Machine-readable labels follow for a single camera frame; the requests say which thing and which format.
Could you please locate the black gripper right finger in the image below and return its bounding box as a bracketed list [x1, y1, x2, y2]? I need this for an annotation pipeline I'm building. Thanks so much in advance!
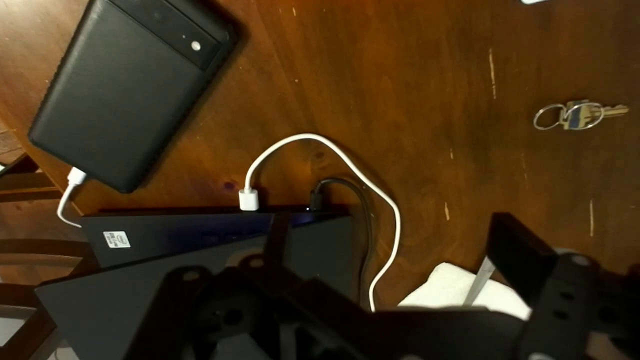
[487, 210, 562, 306]

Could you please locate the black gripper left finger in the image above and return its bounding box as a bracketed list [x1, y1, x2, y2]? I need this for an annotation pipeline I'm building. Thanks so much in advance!
[263, 210, 294, 267]

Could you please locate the white USB cable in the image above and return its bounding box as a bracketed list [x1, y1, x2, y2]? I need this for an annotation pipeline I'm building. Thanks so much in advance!
[54, 132, 405, 315]

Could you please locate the black laptop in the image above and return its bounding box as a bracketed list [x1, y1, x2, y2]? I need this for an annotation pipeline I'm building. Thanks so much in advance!
[33, 204, 376, 360]

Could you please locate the grey pen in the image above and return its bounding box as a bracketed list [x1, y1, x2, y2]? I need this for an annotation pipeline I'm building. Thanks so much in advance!
[462, 255, 500, 310]

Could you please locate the black smartphone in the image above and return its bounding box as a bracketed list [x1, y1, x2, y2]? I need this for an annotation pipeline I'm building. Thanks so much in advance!
[27, 0, 240, 197]

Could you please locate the black laptop power cable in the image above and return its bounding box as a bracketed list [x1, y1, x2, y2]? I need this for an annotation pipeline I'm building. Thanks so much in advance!
[309, 175, 376, 310]

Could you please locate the metal key ring with keys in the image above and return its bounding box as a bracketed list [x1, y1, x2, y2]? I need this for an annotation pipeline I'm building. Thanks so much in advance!
[532, 98, 631, 134]

